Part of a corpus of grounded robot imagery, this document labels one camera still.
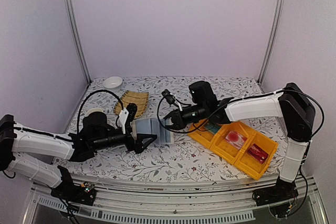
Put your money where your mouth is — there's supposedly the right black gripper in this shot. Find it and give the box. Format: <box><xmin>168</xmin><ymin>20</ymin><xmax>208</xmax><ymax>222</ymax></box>
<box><xmin>157</xmin><ymin>103</ymin><xmax>208</xmax><ymax>130</ymax></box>

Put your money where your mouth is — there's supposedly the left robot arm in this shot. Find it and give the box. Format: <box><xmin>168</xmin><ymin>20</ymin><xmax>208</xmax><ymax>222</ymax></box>
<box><xmin>1</xmin><ymin>111</ymin><xmax>158</xmax><ymax>200</ymax></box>

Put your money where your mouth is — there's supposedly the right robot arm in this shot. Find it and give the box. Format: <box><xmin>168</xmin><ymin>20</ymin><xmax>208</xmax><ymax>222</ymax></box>
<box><xmin>165</xmin><ymin>81</ymin><xmax>316</xmax><ymax>201</ymax></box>

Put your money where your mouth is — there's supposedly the teal VIP card stack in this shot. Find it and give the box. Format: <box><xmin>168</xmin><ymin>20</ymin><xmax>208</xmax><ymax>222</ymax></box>
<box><xmin>204</xmin><ymin>123</ymin><xmax>222</xmax><ymax>134</ymax></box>

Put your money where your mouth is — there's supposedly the pink circle card stack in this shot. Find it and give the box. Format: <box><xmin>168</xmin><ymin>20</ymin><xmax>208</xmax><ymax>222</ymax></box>
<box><xmin>225</xmin><ymin>131</ymin><xmax>247</xmax><ymax>150</ymax></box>

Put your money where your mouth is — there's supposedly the red card stack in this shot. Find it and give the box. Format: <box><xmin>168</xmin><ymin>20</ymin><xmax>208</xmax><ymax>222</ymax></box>
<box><xmin>247</xmin><ymin>144</ymin><xmax>268</xmax><ymax>164</ymax></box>

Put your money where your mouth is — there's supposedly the woven bamboo tray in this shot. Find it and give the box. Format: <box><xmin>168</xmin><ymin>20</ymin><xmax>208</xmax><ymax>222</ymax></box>
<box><xmin>121</xmin><ymin>90</ymin><xmax>149</xmax><ymax>119</ymax></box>

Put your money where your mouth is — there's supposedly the white ceramic mug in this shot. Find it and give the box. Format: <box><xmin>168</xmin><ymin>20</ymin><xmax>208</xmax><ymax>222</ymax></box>
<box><xmin>85</xmin><ymin>108</ymin><xmax>104</xmax><ymax>117</ymax></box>

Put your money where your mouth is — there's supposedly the small white bowl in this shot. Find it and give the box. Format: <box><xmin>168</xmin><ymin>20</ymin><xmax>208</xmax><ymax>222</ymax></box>
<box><xmin>103</xmin><ymin>77</ymin><xmax>123</xmax><ymax>92</ymax></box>

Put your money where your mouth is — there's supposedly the yellow three-compartment bin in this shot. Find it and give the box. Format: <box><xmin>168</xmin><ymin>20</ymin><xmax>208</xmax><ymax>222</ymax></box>
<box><xmin>188</xmin><ymin>120</ymin><xmax>278</xmax><ymax>180</ymax></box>

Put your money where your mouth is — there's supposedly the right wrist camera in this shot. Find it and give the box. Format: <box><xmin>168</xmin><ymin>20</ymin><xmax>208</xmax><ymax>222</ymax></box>
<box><xmin>161</xmin><ymin>89</ymin><xmax>191</xmax><ymax>111</ymax></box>

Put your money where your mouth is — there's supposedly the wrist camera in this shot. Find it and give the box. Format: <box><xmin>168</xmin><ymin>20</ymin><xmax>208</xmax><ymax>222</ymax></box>
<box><xmin>118</xmin><ymin>103</ymin><xmax>138</xmax><ymax>134</ymax></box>
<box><xmin>161</xmin><ymin>89</ymin><xmax>191</xmax><ymax>111</ymax></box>

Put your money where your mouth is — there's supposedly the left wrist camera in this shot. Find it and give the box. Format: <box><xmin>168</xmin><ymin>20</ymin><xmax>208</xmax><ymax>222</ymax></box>
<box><xmin>118</xmin><ymin>103</ymin><xmax>138</xmax><ymax>134</ymax></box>

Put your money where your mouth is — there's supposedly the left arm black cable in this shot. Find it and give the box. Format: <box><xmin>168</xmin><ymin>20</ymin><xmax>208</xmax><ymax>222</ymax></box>
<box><xmin>76</xmin><ymin>89</ymin><xmax>124</xmax><ymax>133</ymax></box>

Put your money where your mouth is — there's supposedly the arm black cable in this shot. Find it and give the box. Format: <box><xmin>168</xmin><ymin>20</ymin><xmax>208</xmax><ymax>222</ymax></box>
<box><xmin>156</xmin><ymin>89</ymin><xmax>325</xmax><ymax>204</ymax></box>
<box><xmin>76</xmin><ymin>89</ymin><xmax>124</xmax><ymax>133</ymax></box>

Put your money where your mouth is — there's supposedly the front aluminium rail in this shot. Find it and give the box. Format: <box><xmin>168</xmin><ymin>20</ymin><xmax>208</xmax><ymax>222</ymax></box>
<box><xmin>23</xmin><ymin>175</ymin><xmax>330</xmax><ymax>223</ymax></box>

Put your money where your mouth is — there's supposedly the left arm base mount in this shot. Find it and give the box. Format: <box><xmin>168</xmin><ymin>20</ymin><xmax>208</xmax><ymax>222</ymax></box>
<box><xmin>51</xmin><ymin>165</ymin><xmax>97</xmax><ymax>206</ymax></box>

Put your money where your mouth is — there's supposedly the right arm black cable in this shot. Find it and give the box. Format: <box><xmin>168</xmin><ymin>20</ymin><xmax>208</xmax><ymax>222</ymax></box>
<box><xmin>156</xmin><ymin>89</ymin><xmax>325</xmax><ymax>204</ymax></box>

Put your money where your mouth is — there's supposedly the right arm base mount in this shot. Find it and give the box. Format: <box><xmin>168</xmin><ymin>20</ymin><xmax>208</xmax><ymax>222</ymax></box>
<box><xmin>252</xmin><ymin>176</ymin><xmax>309</xmax><ymax>219</ymax></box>

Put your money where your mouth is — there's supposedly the left aluminium frame post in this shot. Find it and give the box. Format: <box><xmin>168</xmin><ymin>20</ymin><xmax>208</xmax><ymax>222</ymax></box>
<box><xmin>64</xmin><ymin>0</ymin><xmax>92</xmax><ymax>84</ymax></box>

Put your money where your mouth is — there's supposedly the aluminium frame post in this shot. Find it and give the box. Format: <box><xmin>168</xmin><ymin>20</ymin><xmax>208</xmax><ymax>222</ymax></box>
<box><xmin>64</xmin><ymin>0</ymin><xmax>92</xmax><ymax>84</ymax></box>
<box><xmin>257</xmin><ymin>0</ymin><xmax>285</xmax><ymax>85</ymax></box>

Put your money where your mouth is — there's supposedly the right aluminium frame post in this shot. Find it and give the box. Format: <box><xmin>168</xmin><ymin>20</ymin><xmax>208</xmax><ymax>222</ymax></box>
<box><xmin>257</xmin><ymin>0</ymin><xmax>285</xmax><ymax>85</ymax></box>

